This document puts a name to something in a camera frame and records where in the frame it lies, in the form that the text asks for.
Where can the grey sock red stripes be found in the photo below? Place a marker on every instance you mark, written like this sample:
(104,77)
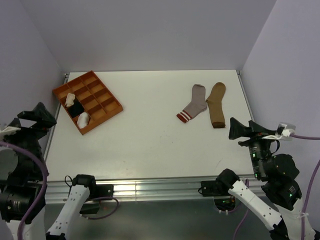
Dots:
(196,106)

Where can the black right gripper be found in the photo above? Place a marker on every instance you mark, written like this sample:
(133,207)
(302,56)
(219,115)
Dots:
(236,129)

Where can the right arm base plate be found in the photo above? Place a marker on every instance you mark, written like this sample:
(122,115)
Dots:
(214,188)

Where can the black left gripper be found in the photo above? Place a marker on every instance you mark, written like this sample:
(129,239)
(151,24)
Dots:
(44,118)

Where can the black sock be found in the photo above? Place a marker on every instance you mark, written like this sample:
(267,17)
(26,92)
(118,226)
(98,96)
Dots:
(76,109)

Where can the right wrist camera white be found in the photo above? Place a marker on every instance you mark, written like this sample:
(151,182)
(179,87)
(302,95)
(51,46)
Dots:
(284,132)

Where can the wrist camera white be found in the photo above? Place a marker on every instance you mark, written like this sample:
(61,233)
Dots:
(284,132)
(7,131)

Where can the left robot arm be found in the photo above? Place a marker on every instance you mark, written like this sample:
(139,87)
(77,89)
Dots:
(24,180)

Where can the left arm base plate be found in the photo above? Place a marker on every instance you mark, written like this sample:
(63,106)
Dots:
(101,190)

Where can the white sock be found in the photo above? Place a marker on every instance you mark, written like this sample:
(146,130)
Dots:
(83,120)

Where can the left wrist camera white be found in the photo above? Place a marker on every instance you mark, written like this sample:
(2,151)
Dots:
(7,131)

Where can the orange compartment tray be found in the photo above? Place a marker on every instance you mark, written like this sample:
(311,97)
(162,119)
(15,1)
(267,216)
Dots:
(97,100)

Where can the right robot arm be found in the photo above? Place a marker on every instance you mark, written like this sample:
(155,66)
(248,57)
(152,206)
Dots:
(289,221)

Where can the cream brown striped sock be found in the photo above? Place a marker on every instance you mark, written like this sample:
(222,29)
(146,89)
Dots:
(70,99)

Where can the aluminium frame rail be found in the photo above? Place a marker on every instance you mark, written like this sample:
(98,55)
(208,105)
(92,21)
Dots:
(137,190)

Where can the tan brown sock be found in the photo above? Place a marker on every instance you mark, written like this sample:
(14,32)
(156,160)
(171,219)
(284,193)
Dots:
(214,102)

